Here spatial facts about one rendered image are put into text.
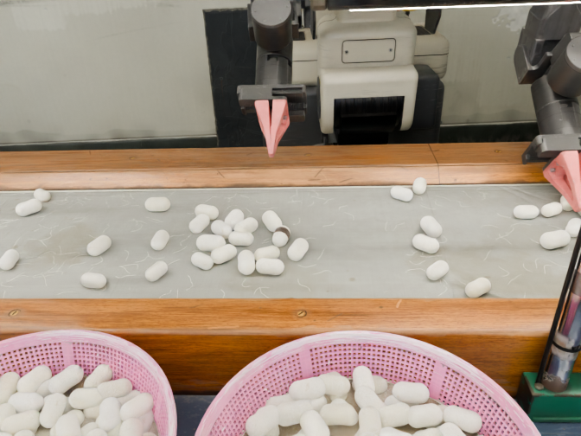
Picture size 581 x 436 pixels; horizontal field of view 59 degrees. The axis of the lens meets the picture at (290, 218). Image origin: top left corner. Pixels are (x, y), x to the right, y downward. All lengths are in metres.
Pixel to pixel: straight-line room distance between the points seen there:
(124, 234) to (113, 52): 2.09
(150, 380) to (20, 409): 0.12
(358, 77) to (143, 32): 1.68
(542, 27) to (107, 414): 0.74
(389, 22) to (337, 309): 0.84
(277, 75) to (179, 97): 2.00
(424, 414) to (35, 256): 0.52
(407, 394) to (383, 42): 0.89
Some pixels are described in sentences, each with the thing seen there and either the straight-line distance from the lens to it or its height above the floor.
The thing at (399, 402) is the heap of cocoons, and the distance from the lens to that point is 0.50.
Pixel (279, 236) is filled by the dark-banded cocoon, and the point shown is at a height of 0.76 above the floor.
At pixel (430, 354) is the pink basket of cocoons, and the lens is 0.50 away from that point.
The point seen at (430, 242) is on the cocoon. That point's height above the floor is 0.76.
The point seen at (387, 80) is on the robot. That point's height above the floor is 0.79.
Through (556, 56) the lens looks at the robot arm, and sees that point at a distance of 0.83.
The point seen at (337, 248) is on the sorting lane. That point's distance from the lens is 0.67.
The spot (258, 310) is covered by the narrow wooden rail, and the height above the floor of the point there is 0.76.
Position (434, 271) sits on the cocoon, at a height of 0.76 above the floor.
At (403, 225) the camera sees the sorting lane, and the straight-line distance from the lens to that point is 0.72.
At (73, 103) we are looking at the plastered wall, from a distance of 2.93.
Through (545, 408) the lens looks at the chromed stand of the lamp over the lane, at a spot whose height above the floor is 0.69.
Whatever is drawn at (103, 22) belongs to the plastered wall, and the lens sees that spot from 2.77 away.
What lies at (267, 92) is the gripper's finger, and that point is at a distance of 0.77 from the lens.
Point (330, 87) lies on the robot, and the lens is 1.21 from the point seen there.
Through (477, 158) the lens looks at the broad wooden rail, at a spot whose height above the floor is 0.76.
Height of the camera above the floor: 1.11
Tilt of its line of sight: 30 degrees down
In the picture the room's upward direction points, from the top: 3 degrees counter-clockwise
